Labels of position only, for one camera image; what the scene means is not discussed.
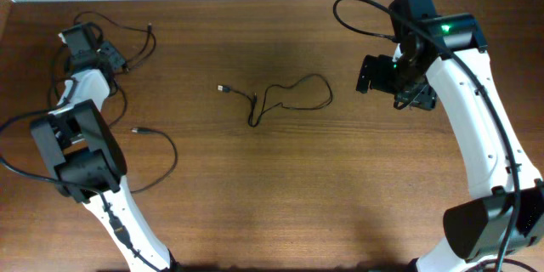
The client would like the black USB cable thick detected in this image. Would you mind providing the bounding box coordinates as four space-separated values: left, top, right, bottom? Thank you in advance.
108 80 179 195

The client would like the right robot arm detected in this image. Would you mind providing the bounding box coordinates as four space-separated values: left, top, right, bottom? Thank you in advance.
356 0 543 271

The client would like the black USB cable thin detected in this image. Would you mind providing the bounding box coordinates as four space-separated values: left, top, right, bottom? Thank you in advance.
50 10 157 107

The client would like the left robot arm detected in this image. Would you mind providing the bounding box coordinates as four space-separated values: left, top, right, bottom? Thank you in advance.
31 22 182 271

